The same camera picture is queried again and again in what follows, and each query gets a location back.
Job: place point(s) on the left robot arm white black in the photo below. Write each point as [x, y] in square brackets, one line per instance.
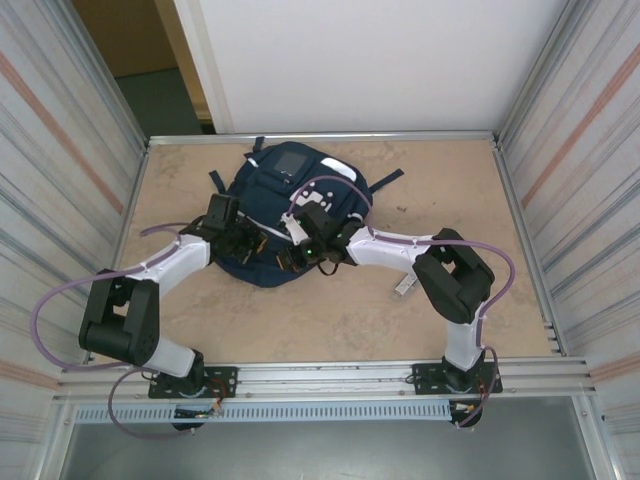
[125, 320]

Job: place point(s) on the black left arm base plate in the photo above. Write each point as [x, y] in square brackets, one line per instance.
[220, 380]

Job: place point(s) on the white door frame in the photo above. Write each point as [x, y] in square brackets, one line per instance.
[205, 65]

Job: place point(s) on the navy blue backpack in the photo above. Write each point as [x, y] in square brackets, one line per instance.
[270, 200]

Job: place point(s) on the grey metal shelf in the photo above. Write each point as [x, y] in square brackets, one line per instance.
[325, 455]

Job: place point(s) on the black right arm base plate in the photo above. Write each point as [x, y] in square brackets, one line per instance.
[425, 377]

